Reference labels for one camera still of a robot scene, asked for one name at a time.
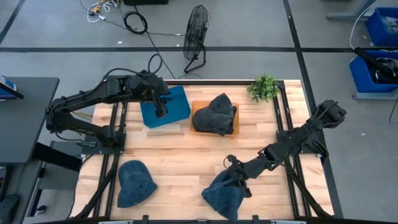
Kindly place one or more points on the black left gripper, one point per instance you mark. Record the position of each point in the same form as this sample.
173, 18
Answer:
146, 85

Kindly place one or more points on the blue floor storage bin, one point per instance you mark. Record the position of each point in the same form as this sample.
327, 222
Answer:
360, 74
374, 28

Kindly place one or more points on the black desk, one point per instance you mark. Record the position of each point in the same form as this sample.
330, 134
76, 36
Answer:
25, 121

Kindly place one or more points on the dark blue denim cap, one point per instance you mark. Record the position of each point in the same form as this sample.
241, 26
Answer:
224, 199
135, 183

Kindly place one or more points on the black floor fan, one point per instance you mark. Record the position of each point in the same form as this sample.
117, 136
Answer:
195, 31

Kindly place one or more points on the green potted plant white pot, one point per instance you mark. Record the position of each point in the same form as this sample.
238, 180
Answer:
263, 88

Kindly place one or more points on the blue rectangular plastic bin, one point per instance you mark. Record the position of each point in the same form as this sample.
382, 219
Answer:
178, 105

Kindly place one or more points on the dark grey cap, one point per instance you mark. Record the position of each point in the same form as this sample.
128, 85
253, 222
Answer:
214, 115

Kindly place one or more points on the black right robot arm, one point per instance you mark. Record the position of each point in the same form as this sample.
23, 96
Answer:
289, 143

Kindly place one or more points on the orange wooden tray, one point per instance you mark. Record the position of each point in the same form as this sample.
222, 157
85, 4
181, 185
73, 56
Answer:
196, 105

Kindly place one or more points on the grey desk foot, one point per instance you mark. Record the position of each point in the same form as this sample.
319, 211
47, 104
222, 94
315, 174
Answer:
348, 16

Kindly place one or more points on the blue object on desk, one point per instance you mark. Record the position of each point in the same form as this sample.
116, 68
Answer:
7, 85

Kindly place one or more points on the black metal bar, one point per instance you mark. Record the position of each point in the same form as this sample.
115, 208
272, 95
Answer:
370, 59

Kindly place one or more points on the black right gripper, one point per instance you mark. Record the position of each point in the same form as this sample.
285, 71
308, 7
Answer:
242, 172

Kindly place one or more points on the black aluminium table frame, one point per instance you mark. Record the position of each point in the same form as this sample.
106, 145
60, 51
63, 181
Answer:
292, 183

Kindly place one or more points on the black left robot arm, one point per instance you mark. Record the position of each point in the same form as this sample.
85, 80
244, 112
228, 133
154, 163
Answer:
93, 95

